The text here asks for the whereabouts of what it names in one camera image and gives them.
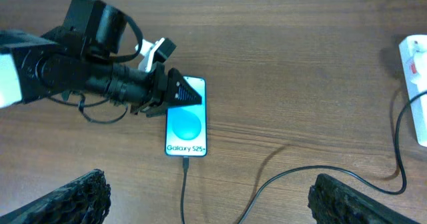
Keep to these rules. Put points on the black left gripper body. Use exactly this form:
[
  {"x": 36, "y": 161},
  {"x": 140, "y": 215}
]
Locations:
[{"x": 87, "y": 54}]

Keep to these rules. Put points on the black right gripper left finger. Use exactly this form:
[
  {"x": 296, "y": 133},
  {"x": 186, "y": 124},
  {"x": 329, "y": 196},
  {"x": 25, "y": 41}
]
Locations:
[{"x": 86, "y": 199}]

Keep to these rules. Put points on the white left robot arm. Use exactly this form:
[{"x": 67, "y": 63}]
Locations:
[{"x": 10, "y": 73}]

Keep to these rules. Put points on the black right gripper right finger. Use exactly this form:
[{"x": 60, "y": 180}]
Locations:
[{"x": 332, "y": 201}]

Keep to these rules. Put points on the white power strip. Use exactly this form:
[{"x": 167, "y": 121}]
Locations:
[{"x": 413, "y": 57}]

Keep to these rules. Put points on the blue Galaxy smartphone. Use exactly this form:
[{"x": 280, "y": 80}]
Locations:
[{"x": 186, "y": 127}]

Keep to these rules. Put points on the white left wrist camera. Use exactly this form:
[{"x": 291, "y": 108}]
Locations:
[{"x": 154, "y": 53}]

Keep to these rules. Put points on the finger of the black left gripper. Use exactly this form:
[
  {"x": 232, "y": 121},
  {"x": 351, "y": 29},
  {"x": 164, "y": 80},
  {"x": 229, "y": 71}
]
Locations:
[{"x": 179, "y": 93}]

